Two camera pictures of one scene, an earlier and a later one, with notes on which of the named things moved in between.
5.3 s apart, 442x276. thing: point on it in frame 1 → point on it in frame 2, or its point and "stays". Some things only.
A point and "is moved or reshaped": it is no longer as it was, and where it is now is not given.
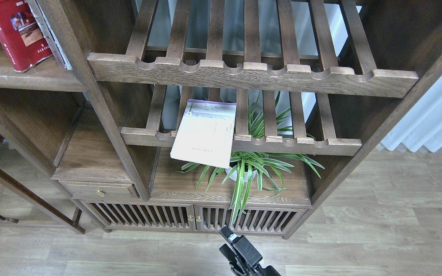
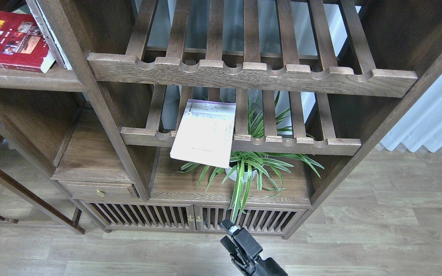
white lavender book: [206, 134] stays
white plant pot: [234, 176] stays
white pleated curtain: [437, 118] stays
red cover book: [15, 23] is moved or reshaped
